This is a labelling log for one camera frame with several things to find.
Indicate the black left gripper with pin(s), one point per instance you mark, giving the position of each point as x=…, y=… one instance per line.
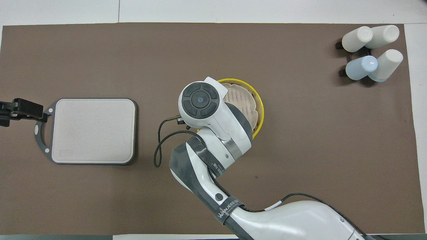
x=28, y=108

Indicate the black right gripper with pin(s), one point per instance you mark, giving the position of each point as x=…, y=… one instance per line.
x=180, y=121

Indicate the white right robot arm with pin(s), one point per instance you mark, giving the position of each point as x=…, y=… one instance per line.
x=220, y=120

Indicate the white steamer liner cloth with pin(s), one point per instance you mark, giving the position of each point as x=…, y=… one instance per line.
x=247, y=106

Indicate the yellow round steamer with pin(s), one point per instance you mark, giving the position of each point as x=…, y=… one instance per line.
x=261, y=110

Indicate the grey white cutting board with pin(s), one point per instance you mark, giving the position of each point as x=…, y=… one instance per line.
x=93, y=130

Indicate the brown table mat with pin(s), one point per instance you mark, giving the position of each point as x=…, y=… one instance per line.
x=100, y=200

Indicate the black cup rack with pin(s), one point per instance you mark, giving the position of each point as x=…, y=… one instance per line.
x=341, y=72

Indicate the light blue plastic cup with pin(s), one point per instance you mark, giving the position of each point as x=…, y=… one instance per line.
x=360, y=68

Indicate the white plastic cup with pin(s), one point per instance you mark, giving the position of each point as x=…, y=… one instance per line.
x=385, y=35
x=355, y=40

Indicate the white cup with blue rim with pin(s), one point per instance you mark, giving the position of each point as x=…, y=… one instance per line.
x=388, y=65

